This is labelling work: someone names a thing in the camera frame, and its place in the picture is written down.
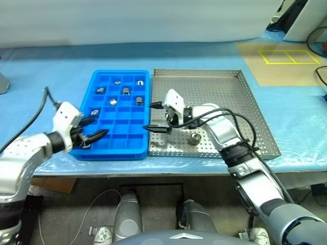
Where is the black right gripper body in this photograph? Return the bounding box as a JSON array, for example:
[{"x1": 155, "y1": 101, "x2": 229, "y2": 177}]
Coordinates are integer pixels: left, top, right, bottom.
[{"x1": 165, "y1": 107, "x2": 180, "y2": 128}]

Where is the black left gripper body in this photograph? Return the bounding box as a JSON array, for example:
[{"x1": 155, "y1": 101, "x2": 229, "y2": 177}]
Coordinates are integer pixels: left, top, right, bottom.
[{"x1": 71, "y1": 119, "x2": 92, "y2": 150}]

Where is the blue plastic compartment tray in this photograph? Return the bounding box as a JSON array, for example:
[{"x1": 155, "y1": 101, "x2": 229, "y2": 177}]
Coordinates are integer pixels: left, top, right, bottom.
[{"x1": 69, "y1": 69, "x2": 151, "y2": 161}]

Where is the perforated steel tray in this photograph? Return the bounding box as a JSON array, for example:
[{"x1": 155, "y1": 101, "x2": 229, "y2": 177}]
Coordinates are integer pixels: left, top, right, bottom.
[{"x1": 147, "y1": 68, "x2": 282, "y2": 160}]

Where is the brown cardboard piece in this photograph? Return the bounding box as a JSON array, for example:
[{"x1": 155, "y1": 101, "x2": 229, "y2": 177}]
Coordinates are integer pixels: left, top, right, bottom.
[{"x1": 31, "y1": 177, "x2": 78, "y2": 194}]

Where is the blue plastic table cover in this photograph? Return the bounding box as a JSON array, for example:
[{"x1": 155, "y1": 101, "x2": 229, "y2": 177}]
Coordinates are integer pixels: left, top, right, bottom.
[{"x1": 0, "y1": 38, "x2": 327, "y2": 177}]

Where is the grey left robot leg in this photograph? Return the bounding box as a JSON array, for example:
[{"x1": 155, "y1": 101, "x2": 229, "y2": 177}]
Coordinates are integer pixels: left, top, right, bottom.
[{"x1": 113, "y1": 191, "x2": 143, "y2": 242}]

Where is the grey robot leg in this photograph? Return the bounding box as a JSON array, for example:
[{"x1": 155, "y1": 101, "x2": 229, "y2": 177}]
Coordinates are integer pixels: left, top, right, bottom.
[
  {"x1": 177, "y1": 200, "x2": 218, "y2": 233},
  {"x1": 113, "y1": 191, "x2": 143, "y2": 242}
]

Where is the grey metal stand base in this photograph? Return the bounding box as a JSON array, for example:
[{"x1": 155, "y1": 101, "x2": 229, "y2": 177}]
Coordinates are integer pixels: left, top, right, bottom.
[{"x1": 0, "y1": 72, "x2": 11, "y2": 96}]

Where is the grey right robot leg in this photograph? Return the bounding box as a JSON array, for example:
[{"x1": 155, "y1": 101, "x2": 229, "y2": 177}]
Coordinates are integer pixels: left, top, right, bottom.
[{"x1": 177, "y1": 200, "x2": 218, "y2": 233}]

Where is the white left robot foot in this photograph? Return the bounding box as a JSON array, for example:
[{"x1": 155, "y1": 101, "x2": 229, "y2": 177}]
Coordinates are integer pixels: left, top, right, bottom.
[{"x1": 88, "y1": 225, "x2": 114, "y2": 242}]

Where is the white robot foot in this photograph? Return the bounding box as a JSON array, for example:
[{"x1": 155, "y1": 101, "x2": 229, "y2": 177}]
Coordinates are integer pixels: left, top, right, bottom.
[
  {"x1": 239, "y1": 227, "x2": 270, "y2": 245},
  {"x1": 88, "y1": 225, "x2": 114, "y2": 242}
]

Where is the grey robot torso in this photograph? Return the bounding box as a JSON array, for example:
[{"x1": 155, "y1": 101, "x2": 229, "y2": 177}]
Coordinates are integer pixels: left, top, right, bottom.
[{"x1": 109, "y1": 229, "x2": 223, "y2": 245}]

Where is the brown cardboard sheet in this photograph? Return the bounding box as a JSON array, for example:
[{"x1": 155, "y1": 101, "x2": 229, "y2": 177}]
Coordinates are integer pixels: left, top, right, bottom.
[{"x1": 235, "y1": 40, "x2": 327, "y2": 88}]

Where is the white right robot foot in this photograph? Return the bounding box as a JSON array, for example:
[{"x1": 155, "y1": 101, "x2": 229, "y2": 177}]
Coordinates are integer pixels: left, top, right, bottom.
[{"x1": 239, "y1": 227, "x2": 270, "y2": 245}]

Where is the black background equipment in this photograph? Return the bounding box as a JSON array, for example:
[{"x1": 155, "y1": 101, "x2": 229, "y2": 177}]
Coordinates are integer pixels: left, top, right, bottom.
[{"x1": 265, "y1": 0, "x2": 309, "y2": 33}]

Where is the small black box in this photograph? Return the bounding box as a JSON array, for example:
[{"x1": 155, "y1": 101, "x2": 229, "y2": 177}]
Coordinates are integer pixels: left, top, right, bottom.
[{"x1": 310, "y1": 183, "x2": 325, "y2": 198}]

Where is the white panel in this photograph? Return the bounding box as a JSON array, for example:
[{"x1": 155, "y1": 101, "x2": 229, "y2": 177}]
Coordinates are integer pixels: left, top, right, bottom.
[{"x1": 283, "y1": 0, "x2": 327, "y2": 42}]

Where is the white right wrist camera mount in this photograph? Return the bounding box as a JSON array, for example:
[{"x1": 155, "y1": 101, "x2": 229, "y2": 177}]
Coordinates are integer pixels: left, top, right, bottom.
[{"x1": 163, "y1": 89, "x2": 186, "y2": 126}]

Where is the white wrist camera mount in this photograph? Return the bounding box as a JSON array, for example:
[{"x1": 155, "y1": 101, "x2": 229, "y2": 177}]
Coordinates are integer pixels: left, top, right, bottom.
[
  {"x1": 163, "y1": 89, "x2": 186, "y2": 126},
  {"x1": 52, "y1": 101, "x2": 85, "y2": 154}
]

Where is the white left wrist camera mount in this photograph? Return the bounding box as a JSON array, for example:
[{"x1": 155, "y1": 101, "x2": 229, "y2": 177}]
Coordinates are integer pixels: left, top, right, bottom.
[{"x1": 52, "y1": 101, "x2": 85, "y2": 154}]

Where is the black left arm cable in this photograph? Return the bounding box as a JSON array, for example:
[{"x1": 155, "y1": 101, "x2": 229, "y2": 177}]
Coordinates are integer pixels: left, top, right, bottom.
[{"x1": 0, "y1": 86, "x2": 61, "y2": 154}]

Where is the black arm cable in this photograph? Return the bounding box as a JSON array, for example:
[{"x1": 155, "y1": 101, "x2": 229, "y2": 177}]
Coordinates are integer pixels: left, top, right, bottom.
[
  {"x1": 0, "y1": 86, "x2": 61, "y2": 154},
  {"x1": 188, "y1": 108, "x2": 250, "y2": 150},
  {"x1": 176, "y1": 112, "x2": 294, "y2": 204}
]

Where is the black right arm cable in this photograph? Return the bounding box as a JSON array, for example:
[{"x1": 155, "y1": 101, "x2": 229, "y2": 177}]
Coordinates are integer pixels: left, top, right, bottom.
[
  {"x1": 176, "y1": 112, "x2": 294, "y2": 204},
  {"x1": 188, "y1": 108, "x2": 250, "y2": 150}
]

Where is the thin grey wire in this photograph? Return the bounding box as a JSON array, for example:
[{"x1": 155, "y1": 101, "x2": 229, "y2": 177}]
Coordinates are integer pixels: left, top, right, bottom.
[{"x1": 37, "y1": 189, "x2": 124, "y2": 244}]

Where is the black thin cable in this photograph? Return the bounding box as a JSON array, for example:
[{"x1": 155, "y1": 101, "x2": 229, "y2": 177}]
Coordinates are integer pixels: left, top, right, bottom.
[{"x1": 315, "y1": 65, "x2": 327, "y2": 86}]

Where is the black looped cable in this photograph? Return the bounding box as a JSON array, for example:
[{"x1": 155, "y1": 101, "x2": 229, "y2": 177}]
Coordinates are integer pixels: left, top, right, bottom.
[{"x1": 306, "y1": 26, "x2": 327, "y2": 58}]

